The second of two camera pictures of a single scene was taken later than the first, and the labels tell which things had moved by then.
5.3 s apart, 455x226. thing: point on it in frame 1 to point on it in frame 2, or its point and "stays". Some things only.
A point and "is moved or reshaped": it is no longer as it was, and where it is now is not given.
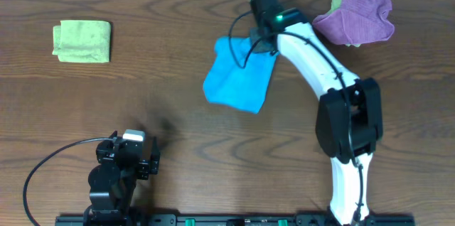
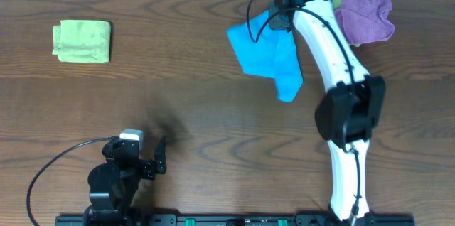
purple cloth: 362,18 stays
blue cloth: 243,89 is moved or reshaped
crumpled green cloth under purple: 336,4 stays
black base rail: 226,219 stays
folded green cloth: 82,41 stays
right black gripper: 254,38 to 275,24
